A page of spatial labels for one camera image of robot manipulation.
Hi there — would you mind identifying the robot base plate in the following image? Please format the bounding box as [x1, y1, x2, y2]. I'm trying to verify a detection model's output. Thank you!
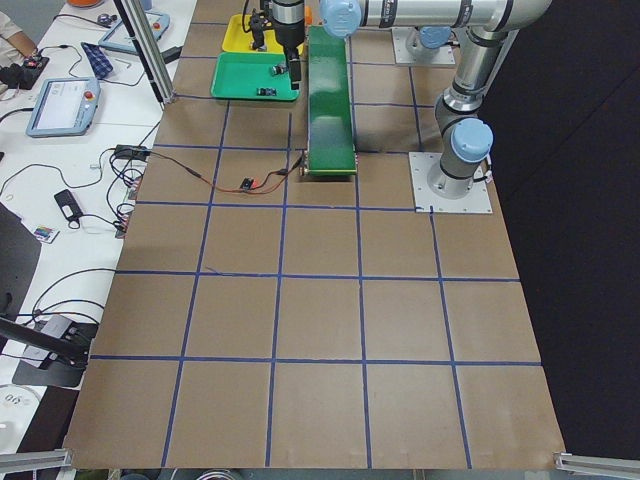
[409, 152, 493, 215]
[391, 26, 455, 68]

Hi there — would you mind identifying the aluminium profile post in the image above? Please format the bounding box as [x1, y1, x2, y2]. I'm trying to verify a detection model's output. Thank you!
[114, 0, 175, 105]

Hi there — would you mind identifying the teach pendant near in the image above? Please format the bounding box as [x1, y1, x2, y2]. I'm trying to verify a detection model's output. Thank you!
[25, 77, 101, 138]

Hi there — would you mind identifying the yellow plastic tray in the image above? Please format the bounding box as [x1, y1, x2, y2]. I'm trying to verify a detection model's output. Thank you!
[222, 14, 283, 54]

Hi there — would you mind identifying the small controller board red LED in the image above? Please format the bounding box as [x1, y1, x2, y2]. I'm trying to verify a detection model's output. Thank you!
[240, 178, 255, 191]

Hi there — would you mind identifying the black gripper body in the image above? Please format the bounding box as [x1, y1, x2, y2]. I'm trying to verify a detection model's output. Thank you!
[248, 2, 305, 53]

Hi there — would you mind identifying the green plastic tray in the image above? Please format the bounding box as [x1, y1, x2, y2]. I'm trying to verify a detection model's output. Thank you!
[210, 52, 300, 102]

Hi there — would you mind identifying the blue plaid cloth mask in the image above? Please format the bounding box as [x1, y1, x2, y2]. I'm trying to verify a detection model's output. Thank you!
[81, 42, 114, 80]

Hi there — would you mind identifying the teach pendant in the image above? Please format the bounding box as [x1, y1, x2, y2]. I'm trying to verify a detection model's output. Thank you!
[98, 8, 171, 56]
[25, 77, 101, 138]

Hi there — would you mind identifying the green conveyor belt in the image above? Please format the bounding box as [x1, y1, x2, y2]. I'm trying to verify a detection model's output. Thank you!
[303, 26, 357, 176]

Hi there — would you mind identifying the teach pendant far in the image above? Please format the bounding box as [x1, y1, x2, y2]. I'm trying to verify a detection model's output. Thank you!
[98, 8, 171, 56]

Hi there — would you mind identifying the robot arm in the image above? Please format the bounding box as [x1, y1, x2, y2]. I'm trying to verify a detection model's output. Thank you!
[319, 1, 550, 199]
[242, 0, 305, 90]

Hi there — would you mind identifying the yellow push button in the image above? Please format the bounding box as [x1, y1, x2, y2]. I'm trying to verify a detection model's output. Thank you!
[250, 42, 267, 52]

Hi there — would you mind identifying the green push button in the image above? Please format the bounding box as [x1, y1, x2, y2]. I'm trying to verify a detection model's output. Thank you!
[256, 87, 277, 97]
[271, 65, 287, 76]

